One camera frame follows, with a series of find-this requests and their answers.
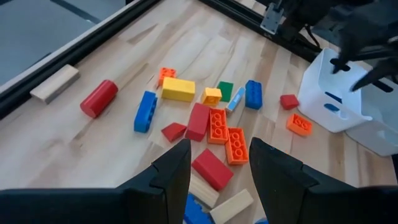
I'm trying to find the white plastic handled bin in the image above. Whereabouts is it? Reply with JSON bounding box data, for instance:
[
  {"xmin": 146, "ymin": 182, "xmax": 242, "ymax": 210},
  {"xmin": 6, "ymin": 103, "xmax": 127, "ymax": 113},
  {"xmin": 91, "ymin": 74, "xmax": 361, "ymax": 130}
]
[
  {"xmin": 297, "ymin": 47, "xmax": 373, "ymax": 134},
  {"xmin": 345, "ymin": 77, "xmax": 398, "ymax": 157}
]

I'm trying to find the small yellow toy brick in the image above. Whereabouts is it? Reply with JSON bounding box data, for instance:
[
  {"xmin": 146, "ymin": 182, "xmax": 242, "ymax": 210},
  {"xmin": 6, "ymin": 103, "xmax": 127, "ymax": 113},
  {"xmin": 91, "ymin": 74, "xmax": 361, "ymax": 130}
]
[{"xmin": 201, "ymin": 87, "xmax": 223, "ymax": 106}]

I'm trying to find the small red cube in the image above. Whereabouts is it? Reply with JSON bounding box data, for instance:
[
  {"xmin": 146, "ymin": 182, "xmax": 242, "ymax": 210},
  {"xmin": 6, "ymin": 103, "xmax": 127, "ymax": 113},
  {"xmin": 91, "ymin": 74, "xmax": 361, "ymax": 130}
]
[{"xmin": 280, "ymin": 94, "xmax": 300, "ymax": 111}]

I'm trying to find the red rectangular block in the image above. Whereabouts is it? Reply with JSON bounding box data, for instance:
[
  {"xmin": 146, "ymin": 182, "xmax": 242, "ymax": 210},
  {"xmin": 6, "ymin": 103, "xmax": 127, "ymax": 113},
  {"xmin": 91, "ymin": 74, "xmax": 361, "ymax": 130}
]
[
  {"xmin": 185, "ymin": 103, "xmax": 211, "ymax": 142},
  {"xmin": 192, "ymin": 148, "xmax": 234, "ymax": 192}
]

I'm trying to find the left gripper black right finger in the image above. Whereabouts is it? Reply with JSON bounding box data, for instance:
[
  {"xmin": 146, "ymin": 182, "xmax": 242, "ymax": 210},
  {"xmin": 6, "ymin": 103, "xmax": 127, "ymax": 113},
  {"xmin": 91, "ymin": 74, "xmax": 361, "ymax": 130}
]
[{"xmin": 249, "ymin": 137, "xmax": 357, "ymax": 224}]

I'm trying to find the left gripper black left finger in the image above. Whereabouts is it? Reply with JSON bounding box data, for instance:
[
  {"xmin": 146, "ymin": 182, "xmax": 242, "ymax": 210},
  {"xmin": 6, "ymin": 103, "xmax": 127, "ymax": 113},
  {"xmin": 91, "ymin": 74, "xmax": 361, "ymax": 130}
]
[{"xmin": 117, "ymin": 139, "xmax": 192, "ymax": 224}]

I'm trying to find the red wedge block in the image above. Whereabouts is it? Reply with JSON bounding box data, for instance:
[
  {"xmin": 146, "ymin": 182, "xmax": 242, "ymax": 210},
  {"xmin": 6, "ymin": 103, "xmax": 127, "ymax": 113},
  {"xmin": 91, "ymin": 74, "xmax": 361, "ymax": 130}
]
[{"xmin": 161, "ymin": 122, "xmax": 187, "ymax": 143}]

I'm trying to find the light wooden plank block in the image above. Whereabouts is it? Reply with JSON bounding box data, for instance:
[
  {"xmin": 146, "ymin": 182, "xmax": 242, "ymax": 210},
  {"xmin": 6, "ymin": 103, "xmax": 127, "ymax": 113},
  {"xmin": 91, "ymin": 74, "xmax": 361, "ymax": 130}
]
[
  {"xmin": 30, "ymin": 64, "xmax": 81, "ymax": 105},
  {"xmin": 188, "ymin": 174, "xmax": 220, "ymax": 208},
  {"xmin": 210, "ymin": 189, "xmax": 254, "ymax": 224},
  {"xmin": 225, "ymin": 86, "xmax": 246, "ymax": 113}
]

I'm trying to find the big yellow rectangular block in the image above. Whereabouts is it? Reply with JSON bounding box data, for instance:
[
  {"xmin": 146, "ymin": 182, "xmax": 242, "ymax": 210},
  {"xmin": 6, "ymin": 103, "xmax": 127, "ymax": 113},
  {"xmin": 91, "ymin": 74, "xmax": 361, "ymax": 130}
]
[{"xmin": 161, "ymin": 77, "xmax": 196, "ymax": 103}]

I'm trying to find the small orange toy brick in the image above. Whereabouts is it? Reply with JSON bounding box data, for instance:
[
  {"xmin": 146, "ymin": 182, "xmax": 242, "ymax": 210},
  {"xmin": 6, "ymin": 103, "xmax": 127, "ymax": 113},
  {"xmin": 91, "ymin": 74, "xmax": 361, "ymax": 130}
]
[
  {"xmin": 286, "ymin": 113, "xmax": 313, "ymax": 137},
  {"xmin": 157, "ymin": 67, "xmax": 177, "ymax": 88}
]

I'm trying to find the black aluminium table frame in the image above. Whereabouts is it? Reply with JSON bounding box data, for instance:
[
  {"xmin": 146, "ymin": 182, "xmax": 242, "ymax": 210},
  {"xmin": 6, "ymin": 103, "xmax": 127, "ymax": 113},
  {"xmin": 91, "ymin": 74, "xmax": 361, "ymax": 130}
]
[{"xmin": 0, "ymin": 0, "xmax": 330, "ymax": 121}]

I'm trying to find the red wooden cylinder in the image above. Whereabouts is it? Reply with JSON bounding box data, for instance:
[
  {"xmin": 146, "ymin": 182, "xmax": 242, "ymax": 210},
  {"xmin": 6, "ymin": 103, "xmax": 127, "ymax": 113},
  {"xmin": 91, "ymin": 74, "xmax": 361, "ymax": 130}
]
[{"xmin": 80, "ymin": 80, "xmax": 119, "ymax": 119}]

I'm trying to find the big orange toy brick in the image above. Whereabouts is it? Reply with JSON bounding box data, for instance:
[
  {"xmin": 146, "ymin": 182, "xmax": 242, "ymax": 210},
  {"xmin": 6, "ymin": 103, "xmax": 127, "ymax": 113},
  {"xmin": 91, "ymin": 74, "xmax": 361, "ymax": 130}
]
[
  {"xmin": 224, "ymin": 127, "xmax": 249, "ymax": 166},
  {"xmin": 207, "ymin": 108, "xmax": 229, "ymax": 145}
]

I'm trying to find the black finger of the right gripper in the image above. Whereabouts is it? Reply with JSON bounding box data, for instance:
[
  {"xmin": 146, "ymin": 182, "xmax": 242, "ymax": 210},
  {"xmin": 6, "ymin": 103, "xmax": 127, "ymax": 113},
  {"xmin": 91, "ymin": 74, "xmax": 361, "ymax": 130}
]
[
  {"xmin": 350, "ymin": 58, "xmax": 398, "ymax": 93},
  {"xmin": 329, "ymin": 49, "xmax": 353, "ymax": 75}
]

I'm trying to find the silver metal bracket plate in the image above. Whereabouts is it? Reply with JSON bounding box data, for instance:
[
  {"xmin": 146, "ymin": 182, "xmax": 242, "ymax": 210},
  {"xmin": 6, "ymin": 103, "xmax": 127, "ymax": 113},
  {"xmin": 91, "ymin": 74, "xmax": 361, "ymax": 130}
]
[{"xmin": 260, "ymin": 2, "xmax": 284, "ymax": 35}]

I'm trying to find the long blue toy brick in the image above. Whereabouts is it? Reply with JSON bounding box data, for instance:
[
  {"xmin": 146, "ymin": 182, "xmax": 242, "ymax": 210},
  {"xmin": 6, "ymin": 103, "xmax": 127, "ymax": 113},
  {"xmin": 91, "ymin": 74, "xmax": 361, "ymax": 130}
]
[{"xmin": 134, "ymin": 90, "xmax": 158, "ymax": 134}]

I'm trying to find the green toy brick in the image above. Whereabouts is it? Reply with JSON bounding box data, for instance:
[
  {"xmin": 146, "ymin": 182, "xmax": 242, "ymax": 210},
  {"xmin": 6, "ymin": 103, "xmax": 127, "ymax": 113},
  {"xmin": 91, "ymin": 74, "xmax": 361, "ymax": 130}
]
[{"xmin": 216, "ymin": 81, "xmax": 234, "ymax": 103}]

